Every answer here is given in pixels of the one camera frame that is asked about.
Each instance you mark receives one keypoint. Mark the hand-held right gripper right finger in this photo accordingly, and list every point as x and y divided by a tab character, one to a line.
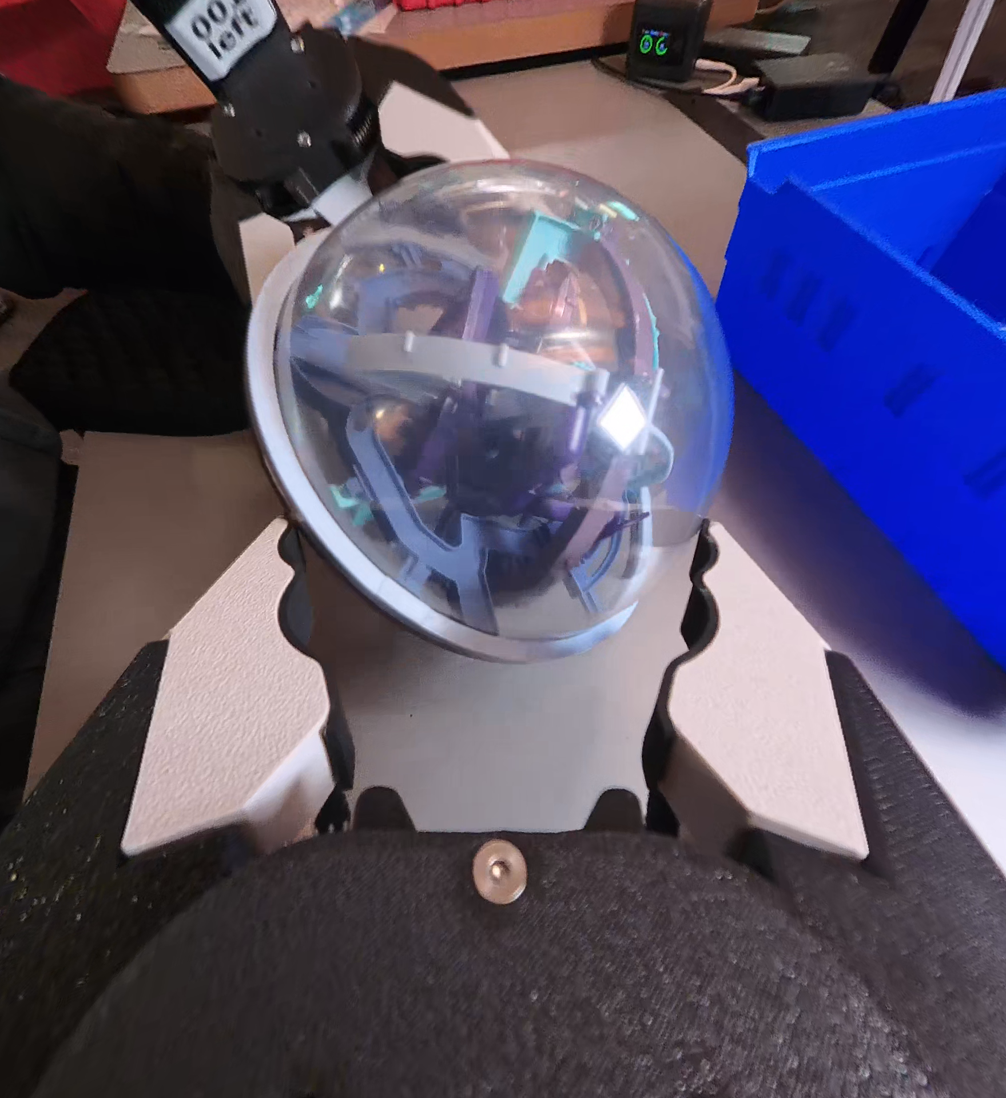
760	712

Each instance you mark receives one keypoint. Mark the small black digital timer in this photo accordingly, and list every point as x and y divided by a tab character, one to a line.
666	38

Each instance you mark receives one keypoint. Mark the black power adapter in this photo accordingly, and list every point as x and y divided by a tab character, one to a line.
817	83

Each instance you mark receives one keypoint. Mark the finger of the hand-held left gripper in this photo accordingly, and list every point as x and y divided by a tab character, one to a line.
443	124
246	241

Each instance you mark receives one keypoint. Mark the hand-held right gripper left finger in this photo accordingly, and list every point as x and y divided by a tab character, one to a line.
237	704

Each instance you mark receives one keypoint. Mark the clear plastic maze ball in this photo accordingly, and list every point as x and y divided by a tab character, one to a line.
494	404

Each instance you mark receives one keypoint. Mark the blue plastic bin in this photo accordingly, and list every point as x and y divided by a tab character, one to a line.
915	361

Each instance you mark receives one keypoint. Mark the red plastic bin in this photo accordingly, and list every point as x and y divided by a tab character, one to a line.
503	9

